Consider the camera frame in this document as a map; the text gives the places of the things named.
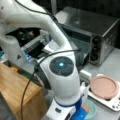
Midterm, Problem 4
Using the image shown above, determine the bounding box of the wooden drawer cabinet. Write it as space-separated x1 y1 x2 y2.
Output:
0 63 47 120

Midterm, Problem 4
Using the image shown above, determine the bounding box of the teal bowl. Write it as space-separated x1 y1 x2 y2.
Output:
82 100 96 120

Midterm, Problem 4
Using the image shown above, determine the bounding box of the pink pan with white handle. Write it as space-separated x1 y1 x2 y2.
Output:
80 70 119 99

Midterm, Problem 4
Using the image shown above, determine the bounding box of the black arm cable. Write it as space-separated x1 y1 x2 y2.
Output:
19 48 82 120

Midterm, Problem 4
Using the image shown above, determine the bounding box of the blue and white gripper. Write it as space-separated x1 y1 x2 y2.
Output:
46 84 88 120

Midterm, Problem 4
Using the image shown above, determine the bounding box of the white induction cooker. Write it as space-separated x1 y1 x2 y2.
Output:
88 90 120 112

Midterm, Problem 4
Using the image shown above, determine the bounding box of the orange carrot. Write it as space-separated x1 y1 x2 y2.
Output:
82 105 89 114

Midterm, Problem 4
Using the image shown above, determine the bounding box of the silver toaster oven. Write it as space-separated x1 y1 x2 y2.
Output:
55 7 119 65

